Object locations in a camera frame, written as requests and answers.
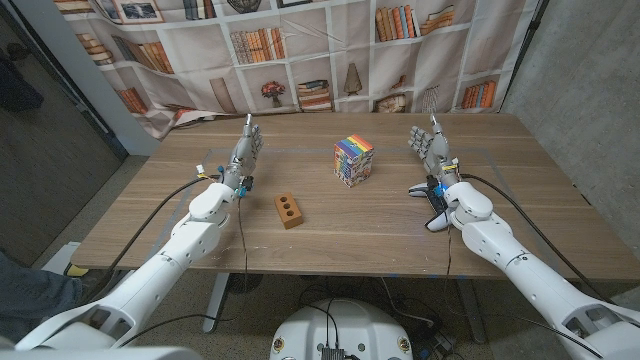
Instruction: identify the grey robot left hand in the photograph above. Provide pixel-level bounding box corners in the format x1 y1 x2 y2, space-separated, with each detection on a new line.
219 113 265 190

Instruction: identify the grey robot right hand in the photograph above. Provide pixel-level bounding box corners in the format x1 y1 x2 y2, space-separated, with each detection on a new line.
407 113 461 188

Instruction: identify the white black game controller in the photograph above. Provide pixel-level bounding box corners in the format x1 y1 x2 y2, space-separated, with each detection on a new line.
408 182 454 233

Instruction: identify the brown block with three holes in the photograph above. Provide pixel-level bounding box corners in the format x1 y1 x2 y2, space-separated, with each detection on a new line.
273 191 305 231

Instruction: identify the rainbow printed cube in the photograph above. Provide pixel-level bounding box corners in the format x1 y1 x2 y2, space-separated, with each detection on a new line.
333 133 375 189

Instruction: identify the printed bookshelf backdrop cloth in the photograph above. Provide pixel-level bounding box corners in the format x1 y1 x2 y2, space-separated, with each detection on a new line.
52 0 544 141

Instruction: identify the black backdrop stand pole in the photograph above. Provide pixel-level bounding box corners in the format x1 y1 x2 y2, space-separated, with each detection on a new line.
499 0 550 114

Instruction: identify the white table leg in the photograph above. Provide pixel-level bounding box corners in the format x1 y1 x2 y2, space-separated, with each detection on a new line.
202 272 231 334

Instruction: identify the grey table leg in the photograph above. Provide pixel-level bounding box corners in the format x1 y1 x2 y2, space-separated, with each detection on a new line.
456 278 489 345

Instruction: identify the power strip on floor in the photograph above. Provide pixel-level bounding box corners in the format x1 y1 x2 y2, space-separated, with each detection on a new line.
432 332 457 352

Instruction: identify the dark wooden door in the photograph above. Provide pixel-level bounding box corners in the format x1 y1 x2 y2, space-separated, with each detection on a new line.
0 0 129 266

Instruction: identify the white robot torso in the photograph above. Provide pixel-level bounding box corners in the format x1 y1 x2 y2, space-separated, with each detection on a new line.
269 298 415 360

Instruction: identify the white floor board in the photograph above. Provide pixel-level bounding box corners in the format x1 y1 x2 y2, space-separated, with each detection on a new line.
42 241 84 276

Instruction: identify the person in blue jeans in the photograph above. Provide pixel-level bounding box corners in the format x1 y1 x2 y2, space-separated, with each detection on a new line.
0 249 84 344

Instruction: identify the thin black hanging cable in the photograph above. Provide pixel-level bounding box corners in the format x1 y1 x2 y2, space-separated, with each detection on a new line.
236 195 250 294

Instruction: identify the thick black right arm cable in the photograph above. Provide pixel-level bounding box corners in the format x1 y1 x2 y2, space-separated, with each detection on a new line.
458 172 621 309

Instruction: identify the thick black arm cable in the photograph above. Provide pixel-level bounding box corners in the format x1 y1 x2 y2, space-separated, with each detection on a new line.
82 174 221 301
458 172 621 309

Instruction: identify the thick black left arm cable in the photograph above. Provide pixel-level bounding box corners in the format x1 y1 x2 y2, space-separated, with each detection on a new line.
82 174 221 301

